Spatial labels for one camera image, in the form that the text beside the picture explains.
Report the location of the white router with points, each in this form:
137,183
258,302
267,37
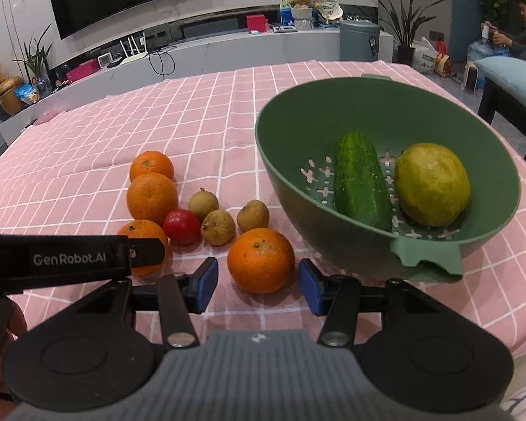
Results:
133,51

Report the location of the green cucumber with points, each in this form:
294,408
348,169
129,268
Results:
361,182

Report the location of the small white desk clock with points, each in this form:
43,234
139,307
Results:
104,59

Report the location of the white marble tv counter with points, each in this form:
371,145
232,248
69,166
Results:
228,48

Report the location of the blue water jug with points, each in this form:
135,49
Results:
482,50

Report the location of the blue snack bag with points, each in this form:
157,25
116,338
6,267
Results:
27,94

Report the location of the white flower basket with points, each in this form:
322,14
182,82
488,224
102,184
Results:
301,18

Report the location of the grey-green trash bin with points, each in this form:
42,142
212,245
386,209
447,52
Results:
359,39

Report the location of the pink checked tablecloth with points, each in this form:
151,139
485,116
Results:
92,140

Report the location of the red and yellow bag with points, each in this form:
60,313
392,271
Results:
442,63

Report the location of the brown gourd vase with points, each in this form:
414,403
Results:
8,94

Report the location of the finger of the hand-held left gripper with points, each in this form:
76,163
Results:
148,253

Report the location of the green plant in glass vase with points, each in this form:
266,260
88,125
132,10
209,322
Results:
37,59

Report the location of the person's left hand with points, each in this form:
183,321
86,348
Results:
17,322

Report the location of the green colander bowl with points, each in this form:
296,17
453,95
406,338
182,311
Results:
298,140

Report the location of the orange mandarin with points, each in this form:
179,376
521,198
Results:
261,261
147,230
151,165
152,198

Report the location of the black bench with blue cushion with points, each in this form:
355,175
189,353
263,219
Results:
515,83

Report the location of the yellow-green lemon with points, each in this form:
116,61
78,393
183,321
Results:
431,184

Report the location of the red box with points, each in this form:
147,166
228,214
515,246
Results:
256,23

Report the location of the red tomato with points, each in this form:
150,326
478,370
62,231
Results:
182,227

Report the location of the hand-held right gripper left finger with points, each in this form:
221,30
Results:
206,283

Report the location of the pink box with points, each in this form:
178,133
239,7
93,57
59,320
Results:
81,71

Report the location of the white plastic bag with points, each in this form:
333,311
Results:
423,56

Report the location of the potted plant with long leaves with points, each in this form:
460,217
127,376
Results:
399,17

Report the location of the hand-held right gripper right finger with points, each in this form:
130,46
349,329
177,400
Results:
309,287

